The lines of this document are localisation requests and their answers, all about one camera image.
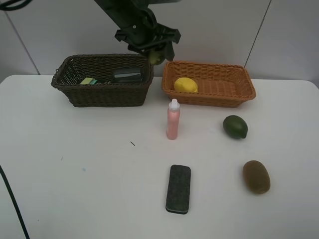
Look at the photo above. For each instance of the yellow lemon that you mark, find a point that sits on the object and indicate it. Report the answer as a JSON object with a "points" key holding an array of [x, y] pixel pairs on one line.
{"points": [[185, 84]]}

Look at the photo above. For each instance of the pink bottle white cap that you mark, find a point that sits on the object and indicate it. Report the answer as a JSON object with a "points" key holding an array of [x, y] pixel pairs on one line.
{"points": [[173, 114]]}

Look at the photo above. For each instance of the grey felt board eraser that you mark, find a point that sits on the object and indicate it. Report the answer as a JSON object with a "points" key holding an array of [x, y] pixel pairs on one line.
{"points": [[178, 190]]}

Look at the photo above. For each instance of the dark green lime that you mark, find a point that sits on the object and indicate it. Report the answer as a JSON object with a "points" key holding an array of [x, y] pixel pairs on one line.
{"points": [[235, 127]]}

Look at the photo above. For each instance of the orange wicker basket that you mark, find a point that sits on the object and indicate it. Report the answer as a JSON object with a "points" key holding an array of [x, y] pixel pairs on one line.
{"points": [[219, 85]]}

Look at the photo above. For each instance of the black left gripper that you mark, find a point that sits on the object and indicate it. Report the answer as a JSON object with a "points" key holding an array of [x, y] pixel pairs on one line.
{"points": [[142, 38]]}

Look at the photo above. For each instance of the dark brown wicker basket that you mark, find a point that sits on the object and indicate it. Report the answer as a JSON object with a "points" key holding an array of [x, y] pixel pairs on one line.
{"points": [[105, 93]]}

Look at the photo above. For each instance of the black box in basket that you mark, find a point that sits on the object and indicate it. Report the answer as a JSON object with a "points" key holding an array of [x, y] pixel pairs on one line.
{"points": [[127, 76]]}

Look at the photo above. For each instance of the brown kiwi fruit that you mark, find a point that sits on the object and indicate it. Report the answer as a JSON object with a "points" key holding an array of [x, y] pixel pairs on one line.
{"points": [[256, 177]]}

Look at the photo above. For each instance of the halved avocado with pit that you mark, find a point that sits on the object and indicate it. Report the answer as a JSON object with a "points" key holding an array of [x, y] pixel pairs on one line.
{"points": [[156, 57]]}

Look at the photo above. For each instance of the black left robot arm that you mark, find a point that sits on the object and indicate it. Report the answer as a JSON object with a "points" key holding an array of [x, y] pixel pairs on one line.
{"points": [[131, 11]]}

